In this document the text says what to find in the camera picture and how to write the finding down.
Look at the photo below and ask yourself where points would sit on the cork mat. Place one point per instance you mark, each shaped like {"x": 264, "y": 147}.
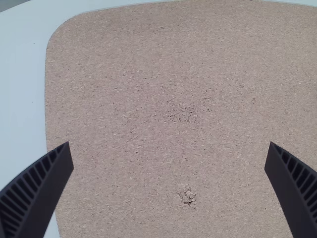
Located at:
{"x": 173, "y": 86}

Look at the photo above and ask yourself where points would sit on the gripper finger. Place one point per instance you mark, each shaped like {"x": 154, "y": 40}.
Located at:
{"x": 297, "y": 183}
{"x": 29, "y": 188}

